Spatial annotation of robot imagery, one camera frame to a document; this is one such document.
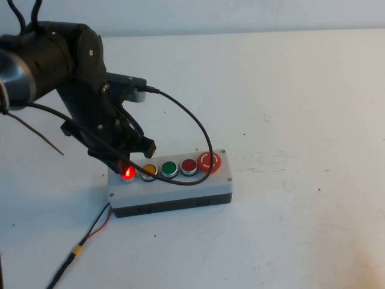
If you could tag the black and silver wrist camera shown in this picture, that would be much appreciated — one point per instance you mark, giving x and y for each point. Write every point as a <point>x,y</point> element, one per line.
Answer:
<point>132,85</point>

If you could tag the lit red push button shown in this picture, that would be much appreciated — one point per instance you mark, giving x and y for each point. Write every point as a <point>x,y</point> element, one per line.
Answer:
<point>128,174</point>

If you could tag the grey and black button box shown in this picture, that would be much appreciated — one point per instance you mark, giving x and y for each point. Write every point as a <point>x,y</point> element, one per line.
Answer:
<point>180,192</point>

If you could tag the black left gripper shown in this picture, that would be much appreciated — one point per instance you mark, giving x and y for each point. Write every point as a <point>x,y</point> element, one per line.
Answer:
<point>90,120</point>

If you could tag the unlit red push button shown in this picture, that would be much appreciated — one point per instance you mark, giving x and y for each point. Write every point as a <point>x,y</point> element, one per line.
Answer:
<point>189,166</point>

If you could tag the yellow push button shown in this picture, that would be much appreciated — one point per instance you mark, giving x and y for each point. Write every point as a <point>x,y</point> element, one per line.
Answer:
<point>149,171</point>

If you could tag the green push button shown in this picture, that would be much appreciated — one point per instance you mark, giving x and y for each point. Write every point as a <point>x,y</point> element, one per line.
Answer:
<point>168,168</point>

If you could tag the red emergency stop mushroom button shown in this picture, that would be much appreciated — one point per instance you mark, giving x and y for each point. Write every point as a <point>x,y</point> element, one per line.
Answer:
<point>209,162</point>

